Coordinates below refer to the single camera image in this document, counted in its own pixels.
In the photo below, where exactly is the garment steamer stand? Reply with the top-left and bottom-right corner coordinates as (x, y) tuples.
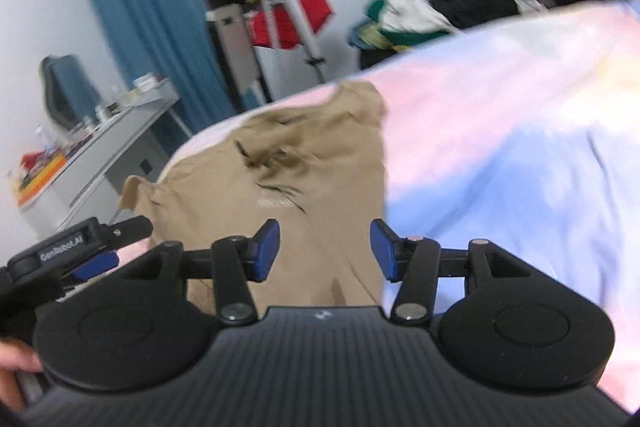
(207, 0), (331, 108)

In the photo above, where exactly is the bed with pastel sheet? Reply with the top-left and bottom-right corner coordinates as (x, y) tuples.
(110, 0), (640, 413)

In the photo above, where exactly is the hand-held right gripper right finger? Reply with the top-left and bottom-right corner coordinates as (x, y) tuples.
(370, 219), (533, 327)

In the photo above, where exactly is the person's left hand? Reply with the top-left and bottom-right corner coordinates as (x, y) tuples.
(0, 346), (43, 414)

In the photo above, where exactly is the blue curtain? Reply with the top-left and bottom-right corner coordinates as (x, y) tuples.
(67, 0), (236, 135)

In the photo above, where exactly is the red garment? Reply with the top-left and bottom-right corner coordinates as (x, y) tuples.
(248, 0), (335, 50)

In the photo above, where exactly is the white dressing table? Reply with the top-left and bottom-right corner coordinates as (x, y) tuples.
(17, 79), (193, 240)

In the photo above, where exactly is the black jacket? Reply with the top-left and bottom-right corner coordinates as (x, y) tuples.
(430, 0), (521, 30)

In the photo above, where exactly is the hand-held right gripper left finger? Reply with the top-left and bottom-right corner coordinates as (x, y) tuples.
(117, 219), (281, 327)

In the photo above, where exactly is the tan garment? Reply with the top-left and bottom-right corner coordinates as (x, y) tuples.
(118, 79), (388, 308)

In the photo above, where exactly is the black sofa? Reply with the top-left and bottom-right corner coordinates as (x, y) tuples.
(357, 32), (451, 70)

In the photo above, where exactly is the white garment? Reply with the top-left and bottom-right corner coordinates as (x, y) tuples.
(377, 0), (453, 35)

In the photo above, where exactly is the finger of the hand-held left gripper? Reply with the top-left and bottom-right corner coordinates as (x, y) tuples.
(70, 253), (120, 285)
(107, 215), (153, 250)

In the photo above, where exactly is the wavy mirror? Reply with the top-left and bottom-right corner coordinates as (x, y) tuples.
(40, 54), (98, 128)

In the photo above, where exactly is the orange tray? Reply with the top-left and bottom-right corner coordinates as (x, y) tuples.
(17, 154), (68, 208)

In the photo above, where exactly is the green garment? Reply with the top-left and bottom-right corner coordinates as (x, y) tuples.
(365, 0), (451, 50)

